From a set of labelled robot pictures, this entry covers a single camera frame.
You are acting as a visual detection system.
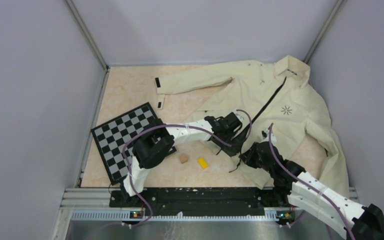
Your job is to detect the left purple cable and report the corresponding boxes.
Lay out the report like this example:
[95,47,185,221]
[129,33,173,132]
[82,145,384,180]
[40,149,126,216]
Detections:
[121,109,253,229]

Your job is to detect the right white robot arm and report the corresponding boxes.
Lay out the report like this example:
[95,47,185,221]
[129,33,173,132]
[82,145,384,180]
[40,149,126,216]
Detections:
[239,141,384,240]

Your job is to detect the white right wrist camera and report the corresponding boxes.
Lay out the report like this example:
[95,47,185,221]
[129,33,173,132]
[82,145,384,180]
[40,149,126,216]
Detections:
[261,130,269,140]

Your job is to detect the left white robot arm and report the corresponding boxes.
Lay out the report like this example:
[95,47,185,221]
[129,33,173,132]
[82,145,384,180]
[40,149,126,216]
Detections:
[120,110,244,207]

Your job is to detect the black white checkerboard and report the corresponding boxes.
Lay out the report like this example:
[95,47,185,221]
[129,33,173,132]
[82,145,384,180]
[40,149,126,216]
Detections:
[91,102,158,185]

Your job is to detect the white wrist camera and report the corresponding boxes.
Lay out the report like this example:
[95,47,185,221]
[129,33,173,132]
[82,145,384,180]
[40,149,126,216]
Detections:
[261,130,269,140]
[233,111,244,123]

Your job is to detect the yellow rectangular block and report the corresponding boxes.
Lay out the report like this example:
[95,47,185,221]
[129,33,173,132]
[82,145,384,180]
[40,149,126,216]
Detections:
[197,157,209,169]

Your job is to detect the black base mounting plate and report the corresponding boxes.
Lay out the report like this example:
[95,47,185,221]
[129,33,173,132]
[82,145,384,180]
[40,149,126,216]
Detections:
[109,187,307,218]

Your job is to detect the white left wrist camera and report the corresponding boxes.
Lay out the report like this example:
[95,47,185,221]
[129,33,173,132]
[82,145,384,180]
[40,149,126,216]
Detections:
[233,111,244,123]

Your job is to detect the grey slotted cable duct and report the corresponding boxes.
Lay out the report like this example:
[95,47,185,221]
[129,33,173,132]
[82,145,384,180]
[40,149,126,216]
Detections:
[71,210,279,222]

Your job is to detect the small wooden letter cube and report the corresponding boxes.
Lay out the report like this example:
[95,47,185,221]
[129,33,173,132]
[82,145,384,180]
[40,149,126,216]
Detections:
[179,154,189,164]

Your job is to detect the cream zip-up jacket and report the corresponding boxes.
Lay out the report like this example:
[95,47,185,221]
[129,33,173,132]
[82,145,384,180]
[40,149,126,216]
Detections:
[155,55,349,197]

